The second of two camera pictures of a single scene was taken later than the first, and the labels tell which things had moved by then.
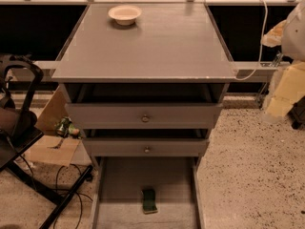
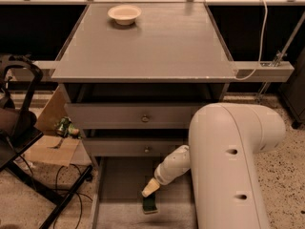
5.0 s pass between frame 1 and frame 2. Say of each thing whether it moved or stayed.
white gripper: moved
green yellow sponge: stayed
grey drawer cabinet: stayed
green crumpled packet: stayed
